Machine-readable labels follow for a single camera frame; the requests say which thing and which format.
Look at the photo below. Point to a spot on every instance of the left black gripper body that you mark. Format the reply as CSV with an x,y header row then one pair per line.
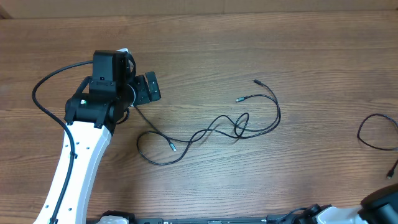
x,y
142,93

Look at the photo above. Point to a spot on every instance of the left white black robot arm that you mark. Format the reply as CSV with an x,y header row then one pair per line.
x,y
91,115

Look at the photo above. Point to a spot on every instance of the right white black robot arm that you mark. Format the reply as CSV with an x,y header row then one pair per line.
x,y
379,207

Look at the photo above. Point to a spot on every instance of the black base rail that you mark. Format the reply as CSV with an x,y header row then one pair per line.
x,y
112,216

